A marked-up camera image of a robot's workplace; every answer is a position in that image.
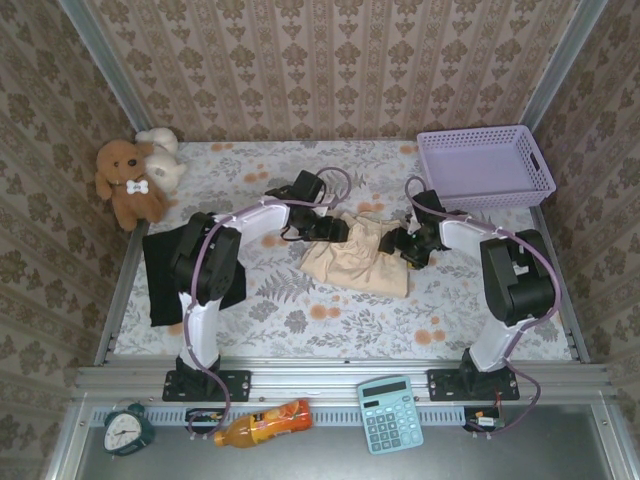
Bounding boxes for beige garment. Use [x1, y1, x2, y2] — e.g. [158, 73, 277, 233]
[298, 212, 411, 300]

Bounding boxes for black garment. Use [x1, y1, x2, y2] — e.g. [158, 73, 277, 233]
[142, 222, 247, 329]

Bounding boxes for purple plastic basket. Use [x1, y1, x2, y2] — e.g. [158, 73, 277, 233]
[416, 124, 558, 214]

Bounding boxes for floral tablecloth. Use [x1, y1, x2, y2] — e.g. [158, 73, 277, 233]
[113, 139, 571, 361]

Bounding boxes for white plush toy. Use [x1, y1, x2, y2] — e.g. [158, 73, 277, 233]
[134, 127, 189, 194]

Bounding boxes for brown plush dog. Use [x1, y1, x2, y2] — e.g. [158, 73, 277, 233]
[94, 139, 174, 232]

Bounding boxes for teal calculator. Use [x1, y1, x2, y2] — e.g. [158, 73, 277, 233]
[356, 374, 425, 455]

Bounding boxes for small electronics board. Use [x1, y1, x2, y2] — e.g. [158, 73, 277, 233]
[463, 405, 507, 434]
[185, 407, 227, 435]

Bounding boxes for orange juice bottle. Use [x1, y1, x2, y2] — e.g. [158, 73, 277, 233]
[213, 398, 314, 449]

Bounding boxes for grey metal shelf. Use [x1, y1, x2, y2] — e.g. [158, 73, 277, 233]
[44, 399, 640, 480]

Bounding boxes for green alarm clock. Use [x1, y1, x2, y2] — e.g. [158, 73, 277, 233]
[103, 402, 155, 456]

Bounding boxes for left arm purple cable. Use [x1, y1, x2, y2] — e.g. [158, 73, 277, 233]
[182, 167, 354, 441]

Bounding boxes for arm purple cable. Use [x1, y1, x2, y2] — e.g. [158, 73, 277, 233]
[403, 174, 561, 439]
[182, 167, 354, 441]

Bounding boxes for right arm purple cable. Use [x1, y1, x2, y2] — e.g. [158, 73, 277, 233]
[403, 174, 561, 439]

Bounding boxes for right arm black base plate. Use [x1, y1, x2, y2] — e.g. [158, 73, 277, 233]
[427, 368, 520, 402]

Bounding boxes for aluminium mounting rail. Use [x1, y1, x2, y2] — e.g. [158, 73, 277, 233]
[74, 357, 612, 402]

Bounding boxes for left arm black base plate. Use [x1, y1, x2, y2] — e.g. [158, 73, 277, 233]
[162, 368, 251, 403]

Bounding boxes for grey slotted cable duct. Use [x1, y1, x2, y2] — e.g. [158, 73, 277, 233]
[92, 404, 467, 427]

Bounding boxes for aluminium frame post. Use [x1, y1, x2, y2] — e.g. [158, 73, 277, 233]
[519, 0, 609, 134]
[58, 0, 154, 132]

